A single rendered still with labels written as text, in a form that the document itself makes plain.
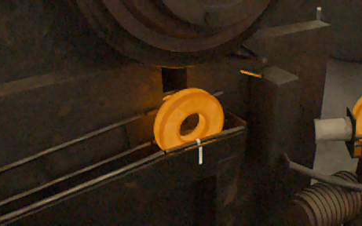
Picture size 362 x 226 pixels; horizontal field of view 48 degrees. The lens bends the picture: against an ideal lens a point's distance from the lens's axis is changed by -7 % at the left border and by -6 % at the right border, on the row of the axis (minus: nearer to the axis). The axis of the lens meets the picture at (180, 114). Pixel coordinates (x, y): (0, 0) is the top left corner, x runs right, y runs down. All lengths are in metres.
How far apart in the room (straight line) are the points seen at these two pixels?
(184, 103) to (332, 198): 0.45
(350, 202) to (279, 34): 0.45
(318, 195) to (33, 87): 0.69
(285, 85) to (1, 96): 0.60
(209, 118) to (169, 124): 0.09
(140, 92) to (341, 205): 0.56
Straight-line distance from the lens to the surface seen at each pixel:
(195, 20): 0.68
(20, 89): 0.82
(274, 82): 0.96
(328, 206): 1.07
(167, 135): 0.87
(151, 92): 0.90
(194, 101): 0.87
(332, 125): 1.04
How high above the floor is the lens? 1.17
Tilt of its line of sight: 27 degrees down
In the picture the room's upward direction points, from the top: 2 degrees counter-clockwise
